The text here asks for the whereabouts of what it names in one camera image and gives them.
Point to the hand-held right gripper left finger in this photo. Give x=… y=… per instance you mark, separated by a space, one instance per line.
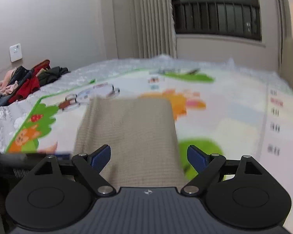
x=101 y=157

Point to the white wall switch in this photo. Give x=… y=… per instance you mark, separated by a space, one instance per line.
x=15 y=52

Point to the beige striped sweater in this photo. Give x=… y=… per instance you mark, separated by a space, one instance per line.
x=131 y=131

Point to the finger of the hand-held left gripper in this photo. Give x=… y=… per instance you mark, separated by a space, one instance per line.
x=63 y=155

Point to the narrow beige curtain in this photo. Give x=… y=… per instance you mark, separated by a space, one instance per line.
x=282 y=17

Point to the pink garment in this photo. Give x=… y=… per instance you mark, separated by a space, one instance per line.
x=9 y=87

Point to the cartoon animal play mat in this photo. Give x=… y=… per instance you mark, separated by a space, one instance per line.
x=234 y=117

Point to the dark grey garment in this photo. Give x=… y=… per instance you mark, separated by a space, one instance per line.
x=51 y=75

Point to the beige pleated curtain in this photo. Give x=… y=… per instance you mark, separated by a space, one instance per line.
x=146 y=17

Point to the red garment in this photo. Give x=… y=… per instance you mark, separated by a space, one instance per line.
x=26 y=87

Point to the dark window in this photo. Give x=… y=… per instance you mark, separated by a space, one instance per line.
x=210 y=17

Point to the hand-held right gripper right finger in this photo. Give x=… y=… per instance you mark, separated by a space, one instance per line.
x=197 y=158

